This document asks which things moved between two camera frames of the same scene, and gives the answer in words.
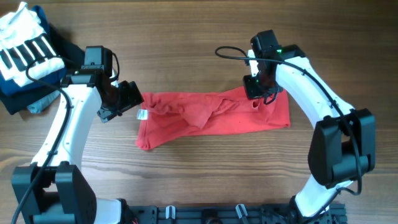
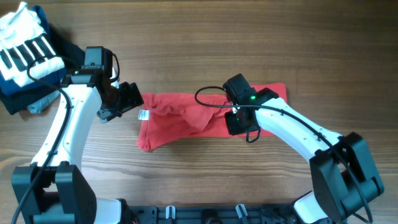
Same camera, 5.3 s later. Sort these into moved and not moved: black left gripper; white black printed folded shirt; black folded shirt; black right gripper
Moved: black right gripper
Not moved: black folded shirt; white black printed folded shirt; black left gripper
